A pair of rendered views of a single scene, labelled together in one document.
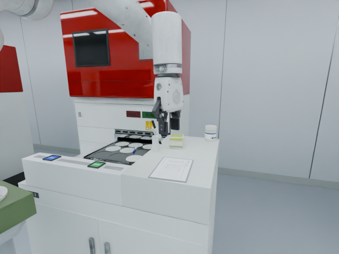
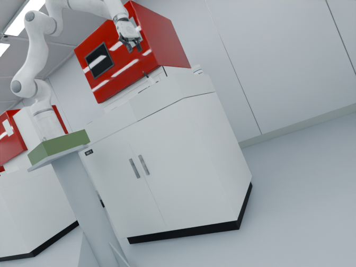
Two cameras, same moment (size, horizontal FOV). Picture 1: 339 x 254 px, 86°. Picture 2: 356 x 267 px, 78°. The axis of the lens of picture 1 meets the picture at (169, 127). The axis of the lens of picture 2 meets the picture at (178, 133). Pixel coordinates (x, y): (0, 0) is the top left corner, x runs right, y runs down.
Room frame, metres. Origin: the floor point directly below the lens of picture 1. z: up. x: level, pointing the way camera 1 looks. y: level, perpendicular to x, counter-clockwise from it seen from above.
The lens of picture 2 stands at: (-0.64, -0.27, 0.70)
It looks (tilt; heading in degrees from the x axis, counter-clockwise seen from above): 2 degrees down; 11
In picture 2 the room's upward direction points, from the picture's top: 24 degrees counter-clockwise
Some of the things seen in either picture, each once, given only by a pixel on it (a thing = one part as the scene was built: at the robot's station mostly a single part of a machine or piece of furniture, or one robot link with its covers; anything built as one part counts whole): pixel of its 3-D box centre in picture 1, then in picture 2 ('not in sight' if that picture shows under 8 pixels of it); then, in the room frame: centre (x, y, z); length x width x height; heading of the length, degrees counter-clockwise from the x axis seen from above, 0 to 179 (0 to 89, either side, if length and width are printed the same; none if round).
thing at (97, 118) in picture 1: (119, 123); (138, 105); (1.39, 0.39, 1.02); 0.81 x 0.03 x 0.40; 72
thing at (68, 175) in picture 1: (75, 175); (108, 125); (0.79, 0.44, 0.89); 0.55 x 0.09 x 0.14; 72
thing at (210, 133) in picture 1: (210, 133); (197, 71); (1.12, -0.26, 1.01); 0.07 x 0.07 x 0.10
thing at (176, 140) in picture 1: (176, 141); not in sight; (0.99, -0.04, 1.00); 0.07 x 0.07 x 0.07; 81
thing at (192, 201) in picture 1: (182, 165); (177, 95); (0.91, -0.07, 0.89); 0.62 x 0.35 x 0.14; 162
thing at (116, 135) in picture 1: (140, 141); not in sight; (1.32, 0.22, 0.89); 0.44 x 0.02 x 0.10; 72
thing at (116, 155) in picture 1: (127, 150); not in sight; (1.12, 0.27, 0.90); 0.34 x 0.34 x 0.01; 72
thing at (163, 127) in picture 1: (160, 124); (126, 46); (0.52, 0.03, 1.19); 0.03 x 0.03 x 0.07; 57
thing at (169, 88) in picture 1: (168, 92); (126, 30); (0.56, 0.00, 1.29); 0.10 x 0.07 x 0.11; 147
